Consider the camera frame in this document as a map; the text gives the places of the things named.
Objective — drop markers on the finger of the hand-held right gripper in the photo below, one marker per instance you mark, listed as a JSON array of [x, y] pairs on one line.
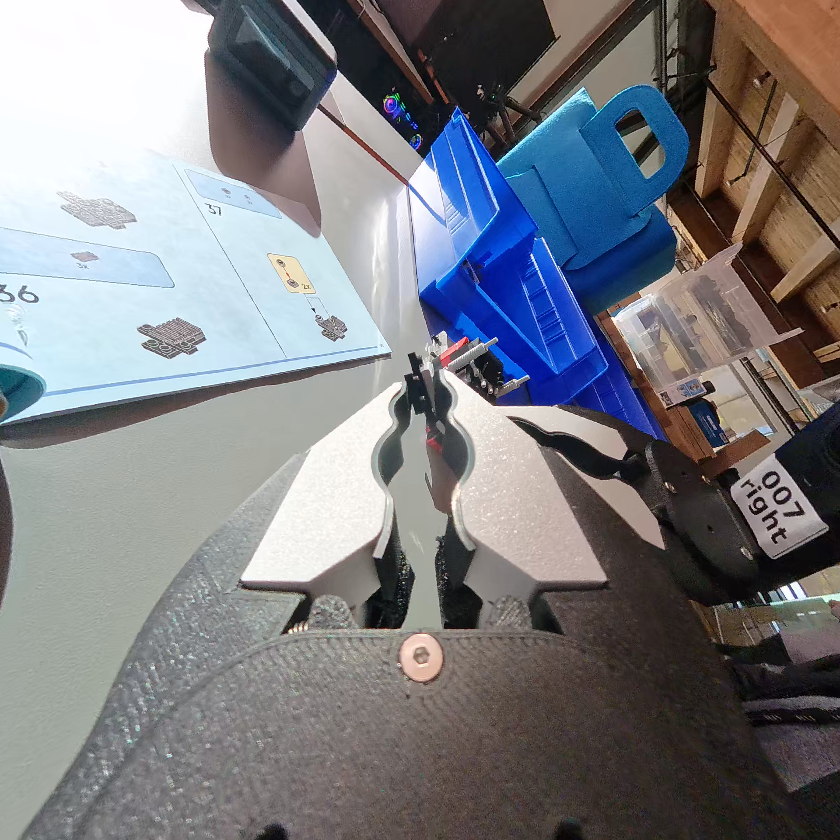
[[584, 433], [623, 505]]

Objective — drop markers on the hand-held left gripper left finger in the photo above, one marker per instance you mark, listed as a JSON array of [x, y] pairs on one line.
[[315, 518]]

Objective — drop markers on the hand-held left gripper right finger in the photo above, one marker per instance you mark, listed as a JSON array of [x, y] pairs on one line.
[[518, 518]]

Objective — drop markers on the toy brick truck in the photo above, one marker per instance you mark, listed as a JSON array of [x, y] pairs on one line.
[[479, 361]]

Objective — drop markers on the black brick assembly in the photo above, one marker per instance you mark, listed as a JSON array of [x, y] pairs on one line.
[[418, 387]]

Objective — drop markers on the blue plastic bin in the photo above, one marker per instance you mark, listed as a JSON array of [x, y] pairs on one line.
[[623, 407], [472, 216]]

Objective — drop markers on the small blue printed box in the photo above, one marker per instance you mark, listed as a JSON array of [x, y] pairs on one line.
[[686, 392]]

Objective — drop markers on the clear plastic storage box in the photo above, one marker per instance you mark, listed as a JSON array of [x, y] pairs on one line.
[[709, 315]]

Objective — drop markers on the black jacket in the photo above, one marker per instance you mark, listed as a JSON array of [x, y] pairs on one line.
[[787, 676]]

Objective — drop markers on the blue felt bag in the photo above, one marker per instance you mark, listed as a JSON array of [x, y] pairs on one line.
[[590, 197]]

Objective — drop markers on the light blue instruction booklet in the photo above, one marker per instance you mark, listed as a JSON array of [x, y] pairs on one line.
[[164, 275]]

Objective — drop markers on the computer tower glowing fans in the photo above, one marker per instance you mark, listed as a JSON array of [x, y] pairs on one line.
[[401, 118]]

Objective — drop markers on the grey cube-shaped device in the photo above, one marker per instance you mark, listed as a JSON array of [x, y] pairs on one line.
[[275, 59]]

